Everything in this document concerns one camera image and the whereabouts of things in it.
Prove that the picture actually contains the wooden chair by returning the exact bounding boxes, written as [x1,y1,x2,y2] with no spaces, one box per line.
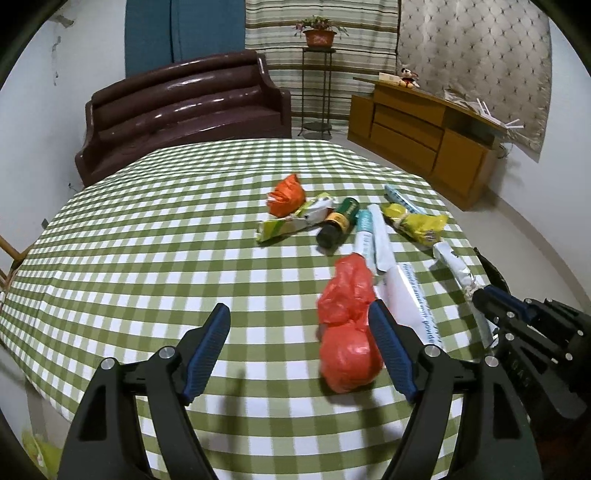
[0,235,24,296]

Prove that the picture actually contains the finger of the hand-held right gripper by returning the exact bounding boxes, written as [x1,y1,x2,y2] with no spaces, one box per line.
[471,285,591,416]
[524,298,591,370]

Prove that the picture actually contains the small orange plastic bag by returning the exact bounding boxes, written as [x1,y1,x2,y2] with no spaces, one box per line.
[268,173,306,217]

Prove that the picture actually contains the green checked tablecloth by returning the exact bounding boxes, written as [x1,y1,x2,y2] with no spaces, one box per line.
[0,137,492,480]

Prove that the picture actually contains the black trash bin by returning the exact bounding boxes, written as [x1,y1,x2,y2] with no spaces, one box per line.
[472,246,511,296]

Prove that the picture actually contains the blue panel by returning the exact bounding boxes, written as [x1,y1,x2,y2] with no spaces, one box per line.
[124,0,245,78]

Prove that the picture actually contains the green and white wrapper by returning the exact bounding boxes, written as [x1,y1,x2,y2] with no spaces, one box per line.
[256,193,335,244]

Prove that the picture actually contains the large white tube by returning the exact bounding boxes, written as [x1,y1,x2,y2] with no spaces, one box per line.
[376,263,446,347]

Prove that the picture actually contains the dark brown leather sofa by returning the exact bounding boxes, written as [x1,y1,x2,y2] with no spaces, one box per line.
[75,50,293,188]

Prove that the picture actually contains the white slim tube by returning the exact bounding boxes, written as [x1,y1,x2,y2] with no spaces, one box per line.
[369,205,395,275]

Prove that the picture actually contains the light blue wrapper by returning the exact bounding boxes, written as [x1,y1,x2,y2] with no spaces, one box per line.
[384,184,428,215]

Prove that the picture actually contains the wooden cabinet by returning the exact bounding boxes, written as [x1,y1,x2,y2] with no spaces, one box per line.
[347,76,525,210]

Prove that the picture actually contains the striped curtain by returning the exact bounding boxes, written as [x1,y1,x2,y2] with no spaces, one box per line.
[245,0,400,130]

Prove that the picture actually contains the black metal plant stand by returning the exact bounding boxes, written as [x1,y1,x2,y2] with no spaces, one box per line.
[297,46,338,138]

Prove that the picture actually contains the beige quilted curtain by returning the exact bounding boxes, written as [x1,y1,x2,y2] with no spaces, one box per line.
[397,0,553,162]

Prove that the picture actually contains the large red plastic bag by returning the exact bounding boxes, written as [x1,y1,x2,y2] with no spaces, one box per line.
[316,253,384,394]

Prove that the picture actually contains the teal and white tube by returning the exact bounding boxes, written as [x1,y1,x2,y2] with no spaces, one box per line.
[353,210,377,273]

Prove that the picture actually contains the potted plant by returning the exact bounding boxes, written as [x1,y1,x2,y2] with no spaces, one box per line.
[293,15,349,48]

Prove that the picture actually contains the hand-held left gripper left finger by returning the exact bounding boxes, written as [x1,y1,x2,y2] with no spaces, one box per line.
[58,302,232,480]

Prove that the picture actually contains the yellow-green bag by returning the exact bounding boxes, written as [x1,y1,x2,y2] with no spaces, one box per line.
[21,429,63,480]

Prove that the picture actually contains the dark green bottle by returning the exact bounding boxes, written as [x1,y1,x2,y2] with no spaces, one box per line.
[316,197,361,247]

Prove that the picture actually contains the yellow wrapper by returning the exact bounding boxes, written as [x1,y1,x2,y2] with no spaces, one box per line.
[381,203,448,245]

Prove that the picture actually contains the white paper strips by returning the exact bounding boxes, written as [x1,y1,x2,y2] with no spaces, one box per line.
[443,90,525,132]

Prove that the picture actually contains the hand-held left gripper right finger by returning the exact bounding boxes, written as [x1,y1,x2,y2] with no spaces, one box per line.
[368,299,539,480]

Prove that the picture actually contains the person's right forearm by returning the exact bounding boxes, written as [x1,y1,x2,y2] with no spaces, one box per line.
[526,401,591,480]

